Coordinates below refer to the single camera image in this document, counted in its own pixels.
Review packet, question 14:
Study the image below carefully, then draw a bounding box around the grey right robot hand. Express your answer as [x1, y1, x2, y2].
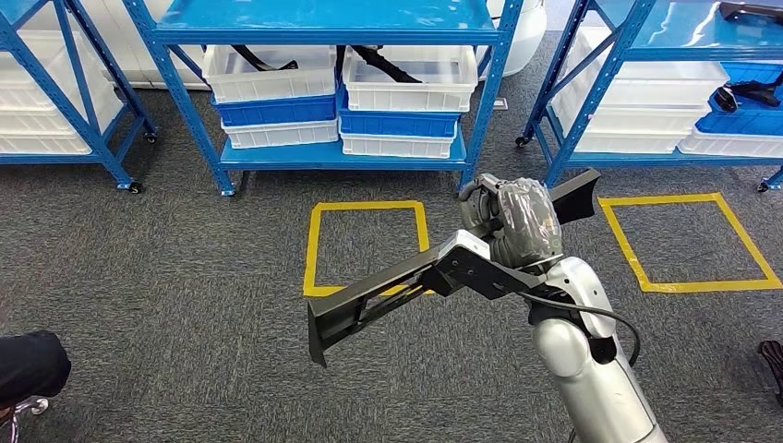
[458, 173, 564, 273]

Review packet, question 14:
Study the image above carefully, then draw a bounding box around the black plastic panel part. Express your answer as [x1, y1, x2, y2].
[307, 168, 603, 368]

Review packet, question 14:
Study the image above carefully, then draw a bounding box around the black curved part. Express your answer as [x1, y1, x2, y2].
[231, 44, 300, 73]
[717, 1, 783, 27]
[711, 72, 783, 114]
[349, 44, 423, 85]

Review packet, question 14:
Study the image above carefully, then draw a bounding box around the blue steel shelf rack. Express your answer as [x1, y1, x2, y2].
[515, 0, 783, 194]
[122, 0, 526, 198]
[0, 0, 159, 196]

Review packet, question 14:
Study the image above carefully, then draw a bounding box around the yellow floor tape square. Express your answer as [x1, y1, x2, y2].
[302, 200, 433, 299]

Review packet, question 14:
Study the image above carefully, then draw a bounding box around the blue plastic crate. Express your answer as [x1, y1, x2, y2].
[695, 85, 783, 137]
[720, 61, 783, 87]
[337, 85, 462, 139]
[211, 91, 338, 128]

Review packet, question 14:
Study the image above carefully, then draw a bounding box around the chrome stool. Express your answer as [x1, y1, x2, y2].
[0, 396, 50, 443]

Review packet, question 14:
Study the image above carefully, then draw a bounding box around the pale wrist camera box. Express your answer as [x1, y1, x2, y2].
[452, 229, 492, 253]

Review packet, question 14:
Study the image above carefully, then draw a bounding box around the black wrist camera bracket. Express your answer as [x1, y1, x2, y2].
[420, 231, 555, 302]

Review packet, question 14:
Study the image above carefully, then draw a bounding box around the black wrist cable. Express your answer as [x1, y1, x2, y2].
[516, 291, 642, 368]

